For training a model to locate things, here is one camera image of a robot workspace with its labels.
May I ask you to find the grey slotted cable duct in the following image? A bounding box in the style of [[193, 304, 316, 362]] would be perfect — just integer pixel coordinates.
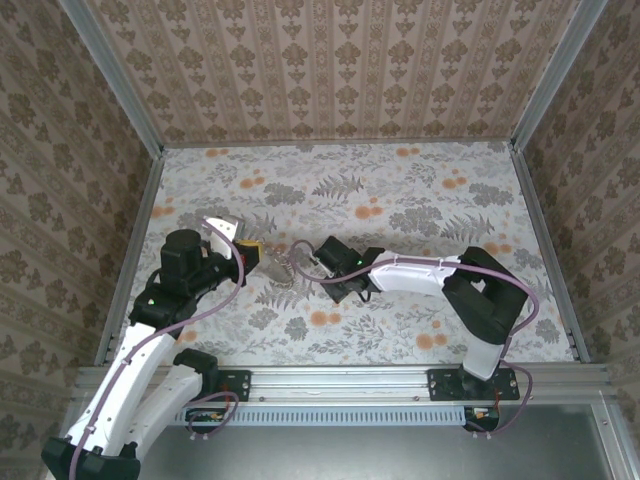
[[172, 403, 469, 429]]

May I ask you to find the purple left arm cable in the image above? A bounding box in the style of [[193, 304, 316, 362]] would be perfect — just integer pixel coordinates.
[[69, 217, 246, 480]]

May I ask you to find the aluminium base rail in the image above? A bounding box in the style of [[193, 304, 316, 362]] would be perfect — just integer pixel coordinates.
[[74, 363, 612, 407]]

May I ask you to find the small electronics board with wires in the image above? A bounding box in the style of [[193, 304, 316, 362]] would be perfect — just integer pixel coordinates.
[[185, 407, 227, 427], [463, 405, 501, 431]]

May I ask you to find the aluminium frame post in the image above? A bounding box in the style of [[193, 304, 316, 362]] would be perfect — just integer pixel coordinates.
[[509, 0, 609, 151], [57, 0, 166, 159]]

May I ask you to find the grey metal panel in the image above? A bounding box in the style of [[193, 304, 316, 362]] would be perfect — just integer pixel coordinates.
[[147, 403, 614, 480]]

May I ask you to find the floral patterned table cover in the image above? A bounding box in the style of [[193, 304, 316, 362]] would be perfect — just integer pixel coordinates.
[[107, 141, 576, 366]]

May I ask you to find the aluminium table side rail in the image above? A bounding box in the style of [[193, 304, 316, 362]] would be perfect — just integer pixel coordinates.
[[94, 147, 166, 366], [509, 141, 592, 364]]

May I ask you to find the metal plate with key rings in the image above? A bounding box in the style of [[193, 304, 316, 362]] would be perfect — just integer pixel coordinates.
[[258, 242, 302, 290]]

